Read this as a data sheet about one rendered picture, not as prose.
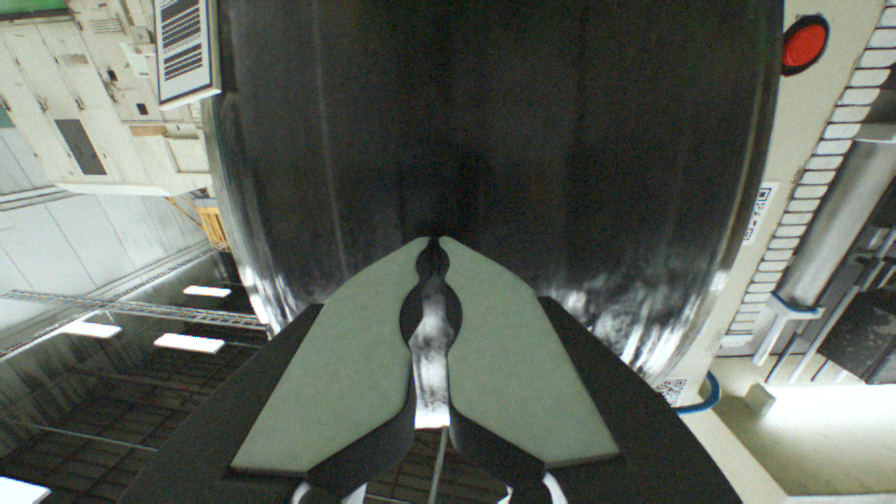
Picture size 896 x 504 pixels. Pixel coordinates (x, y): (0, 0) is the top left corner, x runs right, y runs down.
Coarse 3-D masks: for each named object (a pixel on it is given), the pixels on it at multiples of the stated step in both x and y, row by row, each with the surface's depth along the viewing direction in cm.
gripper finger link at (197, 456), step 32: (256, 352) 7; (288, 352) 7; (224, 384) 6; (256, 384) 6; (192, 416) 6; (224, 416) 6; (256, 416) 5; (160, 448) 5; (192, 448) 5; (224, 448) 5; (160, 480) 5; (192, 480) 5; (224, 480) 5; (256, 480) 5; (288, 480) 5
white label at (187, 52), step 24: (168, 0) 13; (192, 0) 12; (216, 0) 12; (168, 24) 13; (192, 24) 12; (216, 24) 12; (168, 48) 13; (192, 48) 12; (216, 48) 12; (168, 72) 13; (192, 72) 12; (216, 72) 12; (168, 96) 13; (192, 96) 12
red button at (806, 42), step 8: (800, 32) 27; (808, 32) 27; (816, 32) 27; (792, 40) 27; (800, 40) 27; (808, 40) 27; (816, 40) 27; (784, 48) 28; (792, 48) 27; (800, 48) 27; (808, 48) 27; (816, 48) 27; (784, 56) 28; (792, 56) 27; (800, 56) 27; (808, 56) 27; (792, 64) 28; (800, 64) 28
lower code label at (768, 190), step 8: (768, 184) 33; (776, 184) 33; (760, 192) 33; (768, 192) 33; (760, 200) 34; (768, 200) 34; (760, 208) 34; (760, 216) 35; (752, 224) 35; (760, 224) 35; (752, 232) 35; (744, 240) 36; (752, 240) 36
